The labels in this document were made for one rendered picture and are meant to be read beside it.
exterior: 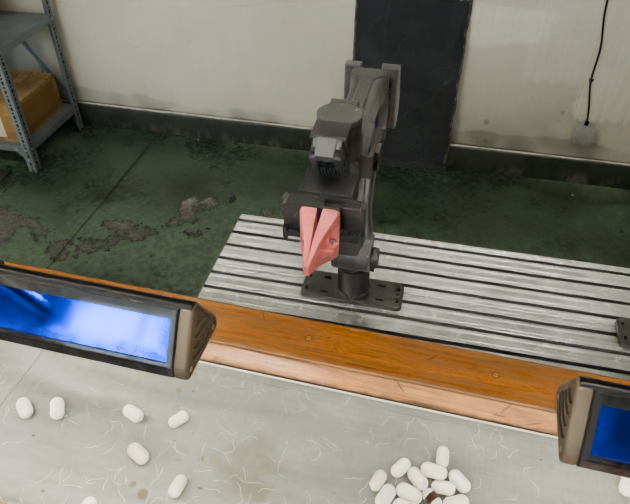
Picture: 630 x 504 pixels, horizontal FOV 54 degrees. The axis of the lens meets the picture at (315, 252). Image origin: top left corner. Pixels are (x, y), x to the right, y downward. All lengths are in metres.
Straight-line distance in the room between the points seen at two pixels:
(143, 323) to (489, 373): 0.58
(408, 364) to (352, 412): 0.12
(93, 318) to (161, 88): 2.47
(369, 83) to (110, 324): 0.57
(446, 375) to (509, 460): 0.15
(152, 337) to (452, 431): 0.51
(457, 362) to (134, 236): 1.74
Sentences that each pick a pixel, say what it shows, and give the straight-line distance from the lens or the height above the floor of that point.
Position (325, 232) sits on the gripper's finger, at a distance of 0.70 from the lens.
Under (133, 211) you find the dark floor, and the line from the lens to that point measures 2.67.
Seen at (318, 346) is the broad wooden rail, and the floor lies 0.76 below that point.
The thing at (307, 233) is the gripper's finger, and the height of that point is 1.10.
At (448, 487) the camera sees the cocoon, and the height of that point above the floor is 0.76.
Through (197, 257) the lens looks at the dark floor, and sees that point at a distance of 2.38.
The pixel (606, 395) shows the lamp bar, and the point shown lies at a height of 1.11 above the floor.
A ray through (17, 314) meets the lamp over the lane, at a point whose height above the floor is 1.07.
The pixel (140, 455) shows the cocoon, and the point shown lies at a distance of 0.94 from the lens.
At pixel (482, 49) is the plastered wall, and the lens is 2.66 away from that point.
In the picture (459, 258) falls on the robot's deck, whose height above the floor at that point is 0.67.
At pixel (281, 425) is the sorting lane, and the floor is 0.74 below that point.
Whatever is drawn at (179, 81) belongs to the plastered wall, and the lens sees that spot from 3.02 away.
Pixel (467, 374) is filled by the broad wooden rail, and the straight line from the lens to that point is 1.01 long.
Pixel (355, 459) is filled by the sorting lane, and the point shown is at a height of 0.74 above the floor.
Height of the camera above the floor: 1.54
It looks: 41 degrees down
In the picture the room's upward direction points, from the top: straight up
